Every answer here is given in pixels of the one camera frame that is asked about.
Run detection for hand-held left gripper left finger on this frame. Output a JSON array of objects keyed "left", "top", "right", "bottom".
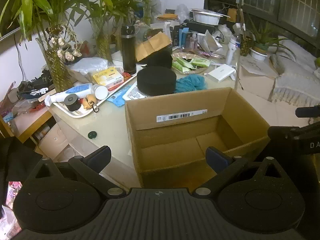
[{"left": 35, "top": 145, "right": 127, "bottom": 198}]

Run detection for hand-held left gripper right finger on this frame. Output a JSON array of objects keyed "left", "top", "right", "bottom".
[{"left": 192, "top": 146, "right": 288, "bottom": 198}]

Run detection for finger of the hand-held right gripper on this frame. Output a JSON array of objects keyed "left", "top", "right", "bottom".
[{"left": 295, "top": 106, "right": 320, "bottom": 118}]

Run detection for blue packet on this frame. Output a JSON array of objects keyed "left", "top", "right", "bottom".
[{"left": 107, "top": 84, "right": 133, "bottom": 107}]

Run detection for brown cardboard box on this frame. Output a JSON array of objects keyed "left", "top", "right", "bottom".
[{"left": 124, "top": 87, "right": 272, "bottom": 188}]

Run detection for teal mesh bath sponge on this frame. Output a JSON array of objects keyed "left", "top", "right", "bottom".
[{"left": 175, "top": 74, "right": 208, "bottom": 93}]

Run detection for black round soft hat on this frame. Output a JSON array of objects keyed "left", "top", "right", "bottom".
[
  {"left": 146, "top": 51, "right": 173, "bottom": 68},
  {"left": 137, "top": 66, "right": 177, "bottom": 97}
]

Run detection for grey bedding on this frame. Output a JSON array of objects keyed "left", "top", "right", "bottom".
[{"left": 269, "top": 39, "right": 320, "bottom": 105}]

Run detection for white tray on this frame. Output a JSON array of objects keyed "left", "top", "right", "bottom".
[{"left": 51, "top": 74, "right": 137, "bottom": 118}]

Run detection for white drawer box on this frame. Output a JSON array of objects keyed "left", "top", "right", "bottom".
[{"left": 37, "top": 124, "right": 70, "bottom": 159}]

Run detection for small black round speaker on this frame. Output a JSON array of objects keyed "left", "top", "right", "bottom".
[{"left": 64, "top": 94, "right": 80, "bottom": 112}]

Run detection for white round jar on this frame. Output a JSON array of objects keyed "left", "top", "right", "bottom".
[{"left": 91, "top": 84, "right": 108, "bottom": 100}]

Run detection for white and blue tube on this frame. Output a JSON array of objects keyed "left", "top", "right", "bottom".
[{"left": 44, "top": 83, "right": 93, "bottom": 106}]

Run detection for white paper sheet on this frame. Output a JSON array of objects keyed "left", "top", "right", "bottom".
[{"left": 240, "top": 55, "right": 278, "bottom": 77}]

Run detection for aloe in white pot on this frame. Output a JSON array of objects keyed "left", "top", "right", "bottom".
[{"left": 240, "top": 21, "right": 297, "bottom": 62}]

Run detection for yellow medicine box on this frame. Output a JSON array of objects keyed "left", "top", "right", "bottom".
[{"left": 91, "top": 66, "right": 125, "bottom": 88}]

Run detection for wooden side shelf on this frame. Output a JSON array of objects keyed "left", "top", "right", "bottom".
[{"left": 0, "top": 106, "right": 54, "bottom": 155}]

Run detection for white rectangular adapter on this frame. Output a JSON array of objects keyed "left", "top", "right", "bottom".
[{"left": 204, "top": 64, "right": 237, "bottom": 82}]

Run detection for white plastic bag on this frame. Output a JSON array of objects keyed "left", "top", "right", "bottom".
[{"left": 66, "top": 57, "right": 112, "bottom": 77}]

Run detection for round woven plate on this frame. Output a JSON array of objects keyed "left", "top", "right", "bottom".
[{"left": 171, "top": 51, "right": 218, "bottom": 75}]

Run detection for lucky bamboo in glass vase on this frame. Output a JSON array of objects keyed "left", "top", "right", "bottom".
[
  {"left": 130, "top": 0, "right": 170, "bottom": 27},
  {"left": 0, "top": 0, "right": 83, "bottom": 93},
  {"left": 72, "top": 0, "right": 140, "bottom": 63}
]

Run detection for pink printed bag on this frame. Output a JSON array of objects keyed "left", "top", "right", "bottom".
[{"left": 7, "top": 181, "right": 24, "bottom": 200}]

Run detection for black and white sneakers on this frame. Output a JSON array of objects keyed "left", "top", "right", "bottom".
[{"left": 17, "top": 69, "right": 57, "bottom": 99}]

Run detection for wide green wet wipe pack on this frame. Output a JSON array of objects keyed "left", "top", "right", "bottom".
[{"left": 191, "top": 58, "right": 213, "bottom": 68}]

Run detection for narrow green wet wipe pack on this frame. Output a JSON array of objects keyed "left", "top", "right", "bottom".
[
  {"left": 176, "top": 57, "right": 197, "bottom": 70},
  {"left": 172, "top": 61, "right": 190, "bottom": 74}
]

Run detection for black thermos bottle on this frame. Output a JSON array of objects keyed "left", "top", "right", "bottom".
[{"left": 121, "top": 25, "right": 137, "bottom": 75}]

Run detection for dark window grille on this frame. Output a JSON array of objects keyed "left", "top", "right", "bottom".
[{"left": 240, "top": 0, "right": 320, "bottom": 45}]

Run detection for white crumpled paper bag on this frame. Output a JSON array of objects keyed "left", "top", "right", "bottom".
[{"left": 199, "top": 29, "right": 224, "bottom": 55}]

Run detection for dried flower bunch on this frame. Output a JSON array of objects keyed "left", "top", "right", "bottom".
[{"left": 46, "top": 24, "right": 84, "bottom": 63}]

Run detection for brown paper bag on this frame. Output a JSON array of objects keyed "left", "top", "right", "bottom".
[{"left": 135, "top": 33, "right": 173, "bottom": 62}]

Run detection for blue carton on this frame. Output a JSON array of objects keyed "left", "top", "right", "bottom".
[{"left": 179, "top": 27, "right": 192, "bottom": 48}]

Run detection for black carton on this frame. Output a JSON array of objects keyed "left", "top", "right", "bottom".
[{"left": 172, "top": 25, "right": 181, "bottom": 47}]

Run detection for black flat box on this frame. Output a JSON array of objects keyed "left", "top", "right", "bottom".
[{"left": 186, "top": 20, "right": 220, "bottom": 34}]

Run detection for white spray bottle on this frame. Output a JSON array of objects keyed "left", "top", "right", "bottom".
[{"left": 162, "top": 21, "right": 173, "bottom": 39}]

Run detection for white food bowl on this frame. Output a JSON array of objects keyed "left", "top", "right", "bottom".
[{"left": 191, "top": 9, "right": 224, "bottom": 26}]

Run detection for orange flat packets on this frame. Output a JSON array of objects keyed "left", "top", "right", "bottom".
[{"left": 156, "top": 13, "right": 179, "bottom": 22}]

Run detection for clear plastic bag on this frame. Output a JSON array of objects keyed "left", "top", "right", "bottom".
[{"left": 175, "top": 4, "right": 190, "bottom": 18}]

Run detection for wooden figure keychain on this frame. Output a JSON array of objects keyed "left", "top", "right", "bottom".
[{"left": 83, "top": 94, "right": 100, "bottom": 112}]

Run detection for black wall cable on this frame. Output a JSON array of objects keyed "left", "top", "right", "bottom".
[{"left": 14, "top": 34, "right": 25, "bottom": 83}]

